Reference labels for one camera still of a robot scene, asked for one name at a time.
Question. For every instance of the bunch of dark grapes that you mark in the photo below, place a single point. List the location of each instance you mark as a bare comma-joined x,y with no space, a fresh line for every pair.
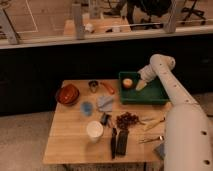
126,120

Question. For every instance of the orange carrot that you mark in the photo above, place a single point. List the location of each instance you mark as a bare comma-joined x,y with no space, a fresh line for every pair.
108,87

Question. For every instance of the small metal cup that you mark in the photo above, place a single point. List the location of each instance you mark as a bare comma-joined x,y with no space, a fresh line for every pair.
93,86

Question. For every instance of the yellow red apple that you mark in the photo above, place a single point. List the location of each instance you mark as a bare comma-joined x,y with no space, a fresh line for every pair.
127,83

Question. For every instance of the small black clip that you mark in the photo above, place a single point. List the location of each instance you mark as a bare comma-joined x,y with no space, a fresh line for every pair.
105,118

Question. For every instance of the brown wooden bowl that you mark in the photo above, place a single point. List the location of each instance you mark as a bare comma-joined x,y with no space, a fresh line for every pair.
67,95

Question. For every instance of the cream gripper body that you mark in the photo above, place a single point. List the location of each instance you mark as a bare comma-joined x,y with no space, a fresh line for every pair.
147,73

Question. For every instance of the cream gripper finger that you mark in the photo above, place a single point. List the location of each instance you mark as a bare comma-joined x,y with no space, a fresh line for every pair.
140,85

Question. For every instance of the black rectangular remote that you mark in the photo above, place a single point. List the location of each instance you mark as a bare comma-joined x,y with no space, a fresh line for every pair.
122,142

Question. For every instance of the black handled knife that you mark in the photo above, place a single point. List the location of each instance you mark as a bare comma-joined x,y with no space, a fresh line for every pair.
113,142

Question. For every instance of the light blue cloth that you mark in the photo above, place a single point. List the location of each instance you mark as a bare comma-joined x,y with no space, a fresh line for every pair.
104,103

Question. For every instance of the blue sponge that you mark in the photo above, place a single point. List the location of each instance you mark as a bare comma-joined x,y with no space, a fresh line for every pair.
159,150

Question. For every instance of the black office chair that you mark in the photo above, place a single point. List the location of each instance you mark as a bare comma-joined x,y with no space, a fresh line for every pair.
152,7

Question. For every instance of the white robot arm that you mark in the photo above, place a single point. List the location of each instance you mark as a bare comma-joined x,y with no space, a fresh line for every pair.
187,144

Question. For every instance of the white paper cup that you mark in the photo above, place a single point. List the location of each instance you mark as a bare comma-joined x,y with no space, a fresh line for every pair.
94,130

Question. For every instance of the blue plastic cup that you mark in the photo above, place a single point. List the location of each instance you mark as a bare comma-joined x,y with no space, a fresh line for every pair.
86,108

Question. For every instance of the green plastic bin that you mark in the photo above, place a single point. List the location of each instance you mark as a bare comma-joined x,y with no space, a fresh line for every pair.
152,94

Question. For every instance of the metal spoon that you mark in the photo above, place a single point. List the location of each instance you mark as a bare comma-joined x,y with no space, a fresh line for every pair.
159,138

